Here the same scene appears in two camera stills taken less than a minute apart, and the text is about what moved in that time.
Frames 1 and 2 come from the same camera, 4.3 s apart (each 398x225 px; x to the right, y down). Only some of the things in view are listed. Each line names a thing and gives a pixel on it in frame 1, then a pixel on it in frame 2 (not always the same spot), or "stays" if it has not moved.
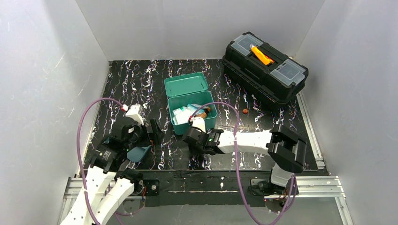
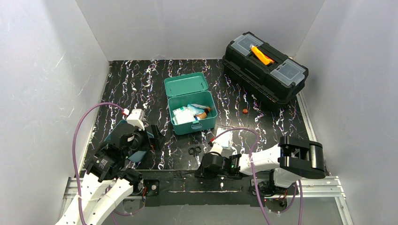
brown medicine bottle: x=204 y=114 stays
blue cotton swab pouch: x=194 y=107 stays
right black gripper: x=191 y=136 -> x=202 y=167
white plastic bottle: x=183 y=111 stays
